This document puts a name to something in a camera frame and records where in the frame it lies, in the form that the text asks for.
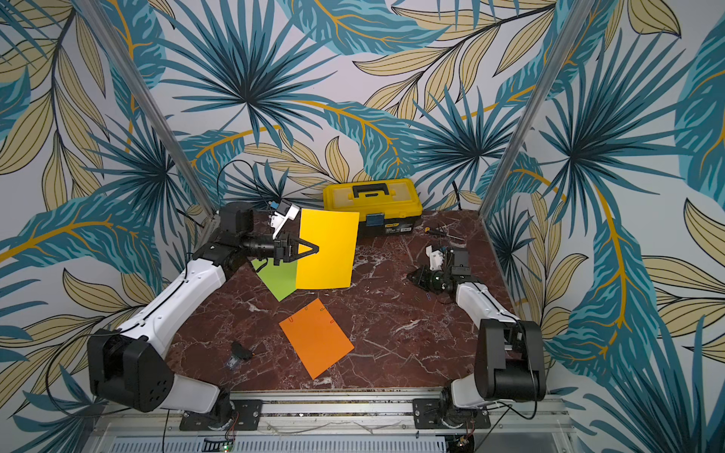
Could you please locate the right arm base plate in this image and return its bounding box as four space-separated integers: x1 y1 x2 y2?
412 398 491 430

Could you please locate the left aluminium corner post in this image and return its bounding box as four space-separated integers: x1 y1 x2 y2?
77 0 216 217

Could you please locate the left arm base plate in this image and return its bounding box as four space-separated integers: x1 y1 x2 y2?
179 399 262 433

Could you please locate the small black clip object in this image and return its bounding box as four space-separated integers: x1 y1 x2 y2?
230 341 255 368

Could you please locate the yellow paper sheet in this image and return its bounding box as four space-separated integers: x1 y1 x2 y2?
296 209 359 290

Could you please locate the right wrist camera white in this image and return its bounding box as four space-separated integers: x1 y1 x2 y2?
426 245 445 272

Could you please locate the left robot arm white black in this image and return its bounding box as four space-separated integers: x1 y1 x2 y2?
87 202 319 425

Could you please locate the green paper sheet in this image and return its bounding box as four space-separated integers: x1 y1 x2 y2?
251 260 296 301

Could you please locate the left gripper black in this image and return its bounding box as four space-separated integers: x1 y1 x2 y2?
241 228 319 265

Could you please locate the orange paper sheet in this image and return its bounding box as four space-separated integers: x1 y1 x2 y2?
279 299 354 379

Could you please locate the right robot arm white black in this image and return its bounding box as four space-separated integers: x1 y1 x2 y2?
407 247 547 411

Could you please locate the right aluminium corner post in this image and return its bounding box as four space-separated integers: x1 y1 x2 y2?
479 0 594 222

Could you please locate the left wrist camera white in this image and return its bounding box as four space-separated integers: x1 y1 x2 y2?
269 200 300 239

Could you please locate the aluminium frame rail front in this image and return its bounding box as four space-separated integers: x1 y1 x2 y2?
84 388 583 452

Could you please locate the small screwdriver yellow black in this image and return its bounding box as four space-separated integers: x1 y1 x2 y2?
424 226 447 237

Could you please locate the yellow black toolbox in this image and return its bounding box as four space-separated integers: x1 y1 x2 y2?
323 179 423 238

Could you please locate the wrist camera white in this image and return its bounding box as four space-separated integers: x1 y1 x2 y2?
426 245 445 272
269 200 300 239

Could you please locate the aluminium corner post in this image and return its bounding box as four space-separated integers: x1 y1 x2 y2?
479 0 594 222
77 0 216 217

